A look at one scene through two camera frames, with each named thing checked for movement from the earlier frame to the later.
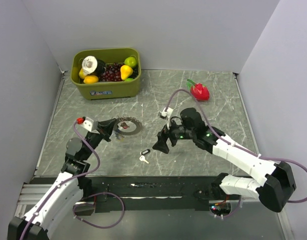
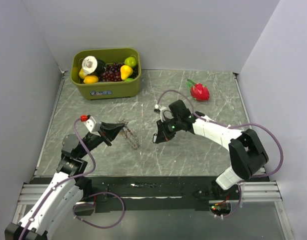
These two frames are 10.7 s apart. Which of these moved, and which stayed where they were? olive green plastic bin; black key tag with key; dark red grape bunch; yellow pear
Moved: black key tag with key
Stayed: yellow pear; dark red grape bunch; olive green plastic bin
